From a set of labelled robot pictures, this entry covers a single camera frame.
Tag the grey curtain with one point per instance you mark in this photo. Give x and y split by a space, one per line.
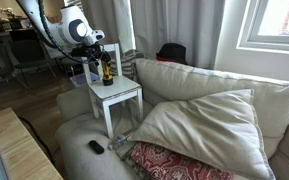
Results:
146 25

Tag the large beige pillow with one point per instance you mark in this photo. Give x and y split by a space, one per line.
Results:
219 129

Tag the black office chair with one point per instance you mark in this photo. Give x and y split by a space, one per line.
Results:
27 50

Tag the light wooden table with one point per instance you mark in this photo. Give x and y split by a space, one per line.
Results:
20 153

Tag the small white wooden chair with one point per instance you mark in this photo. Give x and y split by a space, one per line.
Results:
122 89

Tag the red patterned cushion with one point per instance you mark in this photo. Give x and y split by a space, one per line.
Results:
159 163

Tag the beige sofa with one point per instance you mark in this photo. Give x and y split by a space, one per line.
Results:
163 82

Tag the white window frame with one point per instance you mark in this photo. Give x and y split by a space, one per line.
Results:
265 26

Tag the blue plastic bin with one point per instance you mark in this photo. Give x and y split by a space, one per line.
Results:
80 79

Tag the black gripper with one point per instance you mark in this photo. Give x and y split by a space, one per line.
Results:
92 52

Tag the clear plastic water bottle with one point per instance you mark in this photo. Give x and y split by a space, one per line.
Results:
119 140

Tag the black hat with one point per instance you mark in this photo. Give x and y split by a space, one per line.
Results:
172 52

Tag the grey white patterned blanket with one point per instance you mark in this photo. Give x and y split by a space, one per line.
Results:
128 62

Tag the black remote control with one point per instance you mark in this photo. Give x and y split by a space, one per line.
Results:
96 147

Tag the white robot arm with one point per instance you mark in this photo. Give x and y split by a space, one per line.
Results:
72 35

